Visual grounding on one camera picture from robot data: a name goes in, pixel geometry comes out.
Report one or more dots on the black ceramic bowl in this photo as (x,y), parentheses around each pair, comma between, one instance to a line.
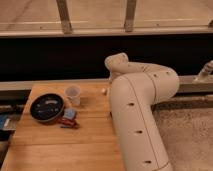
(47,107)

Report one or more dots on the white fixture at right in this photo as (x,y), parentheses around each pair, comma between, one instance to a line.
(205,72)

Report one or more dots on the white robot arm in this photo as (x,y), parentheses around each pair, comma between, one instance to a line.
(134,88)

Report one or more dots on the blue item left of table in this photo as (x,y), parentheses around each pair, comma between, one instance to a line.
(4,122)

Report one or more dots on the red small toy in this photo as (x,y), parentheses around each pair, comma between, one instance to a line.
(68,123)

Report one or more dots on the clear plastic cup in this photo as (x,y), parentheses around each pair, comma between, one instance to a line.
(73,94)

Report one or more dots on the grey window frame rail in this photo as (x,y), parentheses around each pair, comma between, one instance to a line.
(56,18)

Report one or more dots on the blue small packet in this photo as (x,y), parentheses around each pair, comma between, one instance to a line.
(69,113)

